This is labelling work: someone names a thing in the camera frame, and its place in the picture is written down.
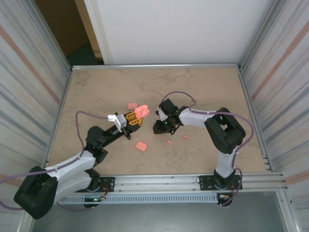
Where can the pink earbud charging case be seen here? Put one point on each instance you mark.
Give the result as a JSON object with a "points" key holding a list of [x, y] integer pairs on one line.
{"points": [[132, 105], [142, 111], [141, 146]]}

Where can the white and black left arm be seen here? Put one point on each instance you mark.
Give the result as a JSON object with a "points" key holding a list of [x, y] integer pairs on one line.
{"points": [[72, 166]]}

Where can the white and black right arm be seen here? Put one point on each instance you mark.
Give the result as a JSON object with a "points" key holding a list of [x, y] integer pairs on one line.
{"points": [[224, 130]]}

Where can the brown wooden door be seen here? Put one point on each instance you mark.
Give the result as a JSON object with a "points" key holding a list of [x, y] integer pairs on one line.
{"points": [[62, 24]]}

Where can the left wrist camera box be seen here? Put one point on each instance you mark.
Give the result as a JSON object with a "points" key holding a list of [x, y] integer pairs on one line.
{"points": [[120, 120]]}

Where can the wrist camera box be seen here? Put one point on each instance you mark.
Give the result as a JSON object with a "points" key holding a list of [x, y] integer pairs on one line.
{"points": [[120, 120], [169, 107]]}

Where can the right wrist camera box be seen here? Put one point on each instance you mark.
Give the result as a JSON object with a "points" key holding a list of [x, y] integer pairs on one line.
{"points": [[169, 107]]}

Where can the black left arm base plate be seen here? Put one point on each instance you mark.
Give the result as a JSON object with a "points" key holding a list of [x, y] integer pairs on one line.
{"points": [[108, 183]]}

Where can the aluminium table frame rail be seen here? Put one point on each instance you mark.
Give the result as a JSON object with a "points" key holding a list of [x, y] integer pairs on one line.
{"points": [[249, 96], [154, 65], [63, 96]]}

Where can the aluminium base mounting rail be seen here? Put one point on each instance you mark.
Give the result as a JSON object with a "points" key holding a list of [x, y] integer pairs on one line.
{"points": [[157, 183]]}

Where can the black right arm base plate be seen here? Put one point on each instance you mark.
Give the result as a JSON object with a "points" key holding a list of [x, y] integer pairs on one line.
{"points": [[205, 182]]}

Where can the striped enclosure side panel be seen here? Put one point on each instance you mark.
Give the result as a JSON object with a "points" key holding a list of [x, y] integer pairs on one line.
{"points": [[285, 72], [19, 72]]}

